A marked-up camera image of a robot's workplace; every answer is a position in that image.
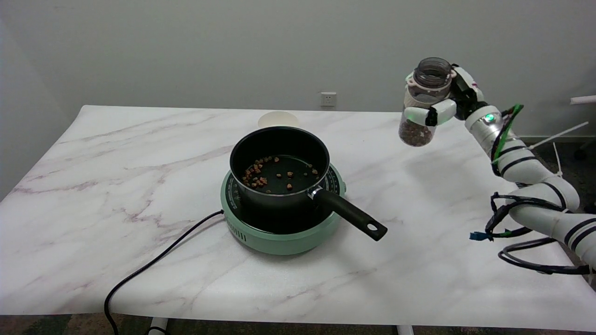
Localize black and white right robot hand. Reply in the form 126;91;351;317
403;65;486;127

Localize clear bottle with brown pellets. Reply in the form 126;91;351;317
399;57;458;147

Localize brown pellets in saucepan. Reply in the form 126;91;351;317
241;156;322;193

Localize green induction cooker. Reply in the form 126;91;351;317
220;163;346;255

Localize black saucepan with handle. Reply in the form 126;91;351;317
229;126;388;241

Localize black power cord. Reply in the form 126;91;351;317
103;209;225;335

